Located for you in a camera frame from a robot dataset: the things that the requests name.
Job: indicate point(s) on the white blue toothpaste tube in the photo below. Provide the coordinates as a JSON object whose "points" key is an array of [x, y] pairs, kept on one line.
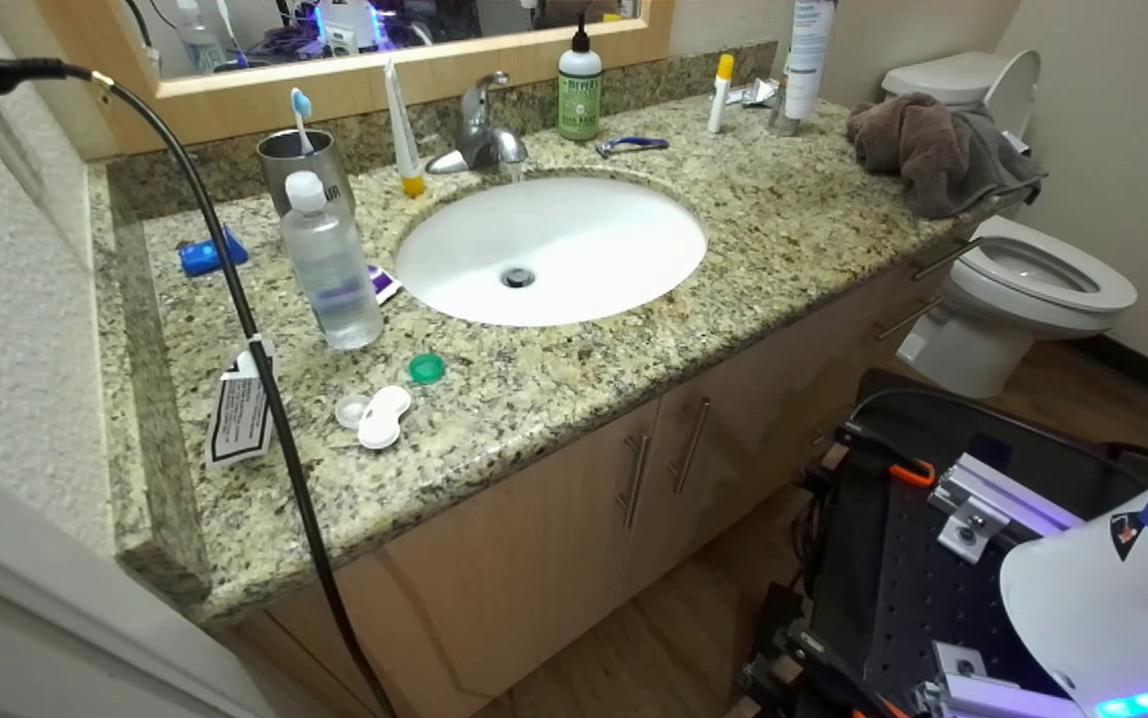
{"points": [[810, 60]]}

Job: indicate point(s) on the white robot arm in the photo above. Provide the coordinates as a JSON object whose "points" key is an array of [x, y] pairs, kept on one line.
{"points": [[1120, 601]]}

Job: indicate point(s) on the white oval sink basin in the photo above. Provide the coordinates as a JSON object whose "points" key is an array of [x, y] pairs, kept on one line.
{"points": [[601, 241]]}

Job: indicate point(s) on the green round cap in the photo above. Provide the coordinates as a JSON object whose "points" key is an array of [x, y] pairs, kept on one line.
{"points": [[430, 367]]}

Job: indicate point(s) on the white contact lens case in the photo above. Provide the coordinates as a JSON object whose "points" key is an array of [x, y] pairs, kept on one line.
{"points": [[385, 418]]}

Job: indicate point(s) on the small purple white packet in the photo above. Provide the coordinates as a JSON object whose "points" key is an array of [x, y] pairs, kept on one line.
{"points": [[385, 281]]}

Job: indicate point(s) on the wooden cabinet door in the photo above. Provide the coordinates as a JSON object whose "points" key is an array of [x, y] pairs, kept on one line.
{"points": [[787, 386], [508, 560]]}

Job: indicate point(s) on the blue razor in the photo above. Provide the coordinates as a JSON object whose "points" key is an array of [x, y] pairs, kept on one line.
{"points": [[632, 147]]}

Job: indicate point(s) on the clear round cap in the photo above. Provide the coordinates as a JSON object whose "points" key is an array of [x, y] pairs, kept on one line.
{"points": [[348, 407]]}

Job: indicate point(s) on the chrome sink faucet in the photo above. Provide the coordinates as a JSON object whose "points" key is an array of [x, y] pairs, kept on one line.
{"points": [[482, 128]]}

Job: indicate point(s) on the clear bottle with white cap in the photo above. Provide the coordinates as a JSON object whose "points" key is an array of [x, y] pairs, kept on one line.
{"points": [[332, 274]]}

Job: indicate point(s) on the green soap pump bottle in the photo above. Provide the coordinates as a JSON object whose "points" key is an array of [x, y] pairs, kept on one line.
{"points": [[581, 102]]}

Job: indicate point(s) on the white tube with yellow base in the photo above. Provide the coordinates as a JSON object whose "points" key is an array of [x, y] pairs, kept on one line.
{"points": [[399, 127]]}

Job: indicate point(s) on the small white yellow-capped tube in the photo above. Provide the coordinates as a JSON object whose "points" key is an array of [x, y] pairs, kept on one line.
{"points": [[725, 96]]}

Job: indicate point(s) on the silver foil packet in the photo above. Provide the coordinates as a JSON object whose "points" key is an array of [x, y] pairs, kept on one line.
{"points": [[757, 92]]}

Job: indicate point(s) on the orange black clamp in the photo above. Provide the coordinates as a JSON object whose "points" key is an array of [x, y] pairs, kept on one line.
{"points": [[896, 470]]}

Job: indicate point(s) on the grey toothbrush cup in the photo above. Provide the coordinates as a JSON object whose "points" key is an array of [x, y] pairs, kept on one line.
{"points": [[285, 161]]}

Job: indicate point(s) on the wooden framed mirror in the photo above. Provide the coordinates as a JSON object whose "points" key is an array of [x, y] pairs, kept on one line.
{"points": [[336, 86]]}

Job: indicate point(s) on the white blue toothbrush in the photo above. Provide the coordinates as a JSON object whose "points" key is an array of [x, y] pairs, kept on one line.
{"points": [[300, 112]]}

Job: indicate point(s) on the black robot cart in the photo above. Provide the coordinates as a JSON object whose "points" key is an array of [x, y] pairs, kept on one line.
{"points": [[896, 574]]}

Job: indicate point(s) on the small blue plastic item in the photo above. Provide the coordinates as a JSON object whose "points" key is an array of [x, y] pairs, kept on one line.
{"points": [[209, 254]]}

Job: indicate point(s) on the brown towel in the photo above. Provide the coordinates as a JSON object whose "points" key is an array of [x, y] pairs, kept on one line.
{"points": [[907, 143]]}

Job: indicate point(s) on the white toilet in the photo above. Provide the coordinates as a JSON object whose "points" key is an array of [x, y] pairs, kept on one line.
{"points": [[999, 293]]}

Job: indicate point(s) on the grey cloth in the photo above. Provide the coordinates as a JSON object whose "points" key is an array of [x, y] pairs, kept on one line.
{"points": [[993, 161]]}

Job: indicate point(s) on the aluminium extrusion bracket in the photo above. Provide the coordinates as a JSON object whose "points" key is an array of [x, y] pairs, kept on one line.
{"points": [[999, 504], [987, 683]]}

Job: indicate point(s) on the white door frame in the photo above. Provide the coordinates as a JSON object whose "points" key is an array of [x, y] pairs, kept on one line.
{"points": [[59, 624]]}

